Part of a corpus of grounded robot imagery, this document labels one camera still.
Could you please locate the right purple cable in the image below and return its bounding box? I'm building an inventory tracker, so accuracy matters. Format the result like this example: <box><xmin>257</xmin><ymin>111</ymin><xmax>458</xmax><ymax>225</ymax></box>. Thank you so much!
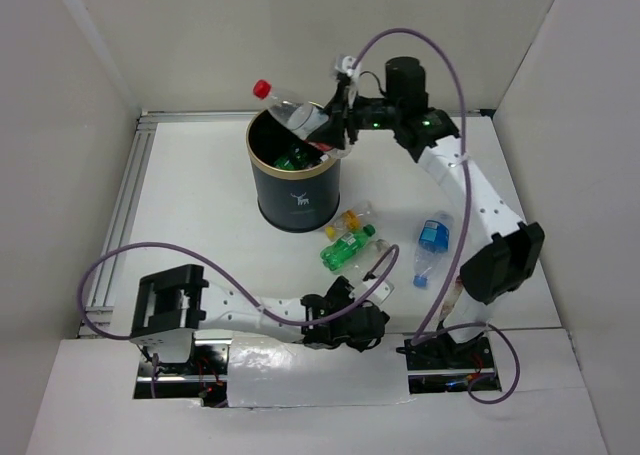
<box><xmin>352</xmin><ymin>27</ymin><xmax>522</xmax><ymax>406</ymax></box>

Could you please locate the aluminium frame rail back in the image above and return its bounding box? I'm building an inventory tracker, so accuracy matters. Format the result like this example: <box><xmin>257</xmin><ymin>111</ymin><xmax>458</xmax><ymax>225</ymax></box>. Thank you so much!
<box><xmin>139</xmin><ymin>107</ymin><xmax>496</xmax><ymax>122</ymax></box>

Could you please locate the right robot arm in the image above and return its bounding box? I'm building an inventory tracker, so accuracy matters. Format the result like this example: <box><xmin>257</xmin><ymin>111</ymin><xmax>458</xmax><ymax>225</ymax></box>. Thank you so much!
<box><xmin>304</xmin><ymin>56</ymin><xmax>545</xmax><ymax>367</ymax></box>

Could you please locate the purple cable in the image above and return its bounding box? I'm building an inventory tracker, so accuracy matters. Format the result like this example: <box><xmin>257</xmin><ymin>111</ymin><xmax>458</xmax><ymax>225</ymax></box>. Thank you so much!
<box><xmin>352</xmin><ymin>27</ymin><xmax>522</xmax><ymax>406</ymax></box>
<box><xmin>79</xmin><ymin>242</ymin><xmax>401</xmax><ymax>341</ymax></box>

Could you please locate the blue label water bottle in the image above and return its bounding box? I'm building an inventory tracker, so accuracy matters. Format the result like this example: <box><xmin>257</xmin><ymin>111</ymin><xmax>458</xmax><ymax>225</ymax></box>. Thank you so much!
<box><xmin>413</xmin><ymin>211</ymin><xmax>454</xmax><ymax>289</ymax></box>

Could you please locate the aluminium frame rail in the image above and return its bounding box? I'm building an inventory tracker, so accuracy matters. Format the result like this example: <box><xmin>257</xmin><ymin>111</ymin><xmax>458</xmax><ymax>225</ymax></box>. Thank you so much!
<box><xmin>85</xmin><ymin>116</ymin><xmax>157</xmax><ymax>331</ymax></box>
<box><xmin>139</xmin><ymin>107</ymin><xmax>496</xmax><ymax>122</ymax></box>

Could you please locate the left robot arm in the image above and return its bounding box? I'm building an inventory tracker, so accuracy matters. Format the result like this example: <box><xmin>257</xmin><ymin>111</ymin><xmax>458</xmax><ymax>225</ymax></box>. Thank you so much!
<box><xmin>130</xmin><ymin>264</ymin><xmax>394</xmax><ymax>374</ymax></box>

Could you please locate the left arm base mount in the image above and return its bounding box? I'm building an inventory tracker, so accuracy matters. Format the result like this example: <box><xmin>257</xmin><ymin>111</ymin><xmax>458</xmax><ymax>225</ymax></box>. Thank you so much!
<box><xmin>133</xmin><ymin>338</ymin><xmax>231</xmax><ymax>408</ymax></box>

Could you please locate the small yellow cap bottle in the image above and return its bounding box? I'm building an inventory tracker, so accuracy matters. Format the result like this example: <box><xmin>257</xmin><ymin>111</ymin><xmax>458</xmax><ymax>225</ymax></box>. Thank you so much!
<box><xmin>324</xmin><ymin>200</ymin><xmax>376</xmax><ymax>241</ymax></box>

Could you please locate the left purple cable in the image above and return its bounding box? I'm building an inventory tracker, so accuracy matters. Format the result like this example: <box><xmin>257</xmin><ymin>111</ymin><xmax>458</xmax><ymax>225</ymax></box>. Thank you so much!
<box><xmin>79</xmin><ymin>242</ymin><xmax>401</xmax><ymax>341</ymax></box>

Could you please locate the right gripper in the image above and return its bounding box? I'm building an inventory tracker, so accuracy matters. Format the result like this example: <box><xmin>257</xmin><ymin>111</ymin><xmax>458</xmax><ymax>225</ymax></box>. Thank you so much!
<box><xmin>308</xmin><ymin>82</ymin><xmax>402</xmax><ymax>150</ymax></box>

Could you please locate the red label water bottle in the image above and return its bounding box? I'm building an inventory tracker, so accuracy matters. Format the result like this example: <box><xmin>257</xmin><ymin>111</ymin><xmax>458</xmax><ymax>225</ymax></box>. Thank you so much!
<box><xmin>252</xmin><ymin>79</ymin><xmax>351</xmax><ymax>159</ymax></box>

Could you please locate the dark green round bin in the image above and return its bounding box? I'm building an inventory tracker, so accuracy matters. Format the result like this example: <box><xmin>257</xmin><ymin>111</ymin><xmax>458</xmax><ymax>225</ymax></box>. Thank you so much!
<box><xmin>246</xmin><ymin>110</ymin><xmax>341</xmax><ymax>233</ymax></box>

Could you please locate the clear plastic jar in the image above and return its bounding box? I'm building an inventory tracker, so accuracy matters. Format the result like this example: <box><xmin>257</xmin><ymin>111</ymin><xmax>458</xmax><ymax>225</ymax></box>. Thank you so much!
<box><xmin>341</xmin><ymin>239</ymin><xmax>391</xmax><ymax>300</ymax></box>

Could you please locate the aluminium frame rail left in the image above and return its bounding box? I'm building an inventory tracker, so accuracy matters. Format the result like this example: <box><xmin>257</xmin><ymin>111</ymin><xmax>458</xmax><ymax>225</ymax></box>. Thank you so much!
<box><xmin>85</xmin><ymin>116</ymin><xmax>157</xmax><ymax>331</ymax></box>

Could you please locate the green bottle with cap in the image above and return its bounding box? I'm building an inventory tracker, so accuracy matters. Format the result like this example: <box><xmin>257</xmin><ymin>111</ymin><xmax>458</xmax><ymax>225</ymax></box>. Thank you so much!
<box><xmin>320</xmin><ymin>224</ymin><xmax>376</xmax><ymax>272</ymax></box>

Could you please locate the red cap drink bottle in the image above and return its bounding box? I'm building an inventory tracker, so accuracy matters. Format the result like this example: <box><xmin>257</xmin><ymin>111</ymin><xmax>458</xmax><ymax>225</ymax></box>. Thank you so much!
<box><xmin>438</xmin><ymin>277</ymin><xmax>463</xmax><ymax>322</ymax></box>

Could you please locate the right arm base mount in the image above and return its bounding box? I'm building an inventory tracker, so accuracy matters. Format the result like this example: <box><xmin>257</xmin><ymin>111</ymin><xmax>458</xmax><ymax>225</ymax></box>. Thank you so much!
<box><xmin>396</xmin><ymin>334</ymin><xmax>501</xmax><ymax>395</ymax></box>

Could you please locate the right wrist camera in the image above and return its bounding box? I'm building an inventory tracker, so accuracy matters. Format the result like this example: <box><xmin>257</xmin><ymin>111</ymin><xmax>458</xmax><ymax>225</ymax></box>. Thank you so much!
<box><xmin>332</xmin><ymin>54</ymin><xmax>362</xmax><ymax>83</ymax></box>

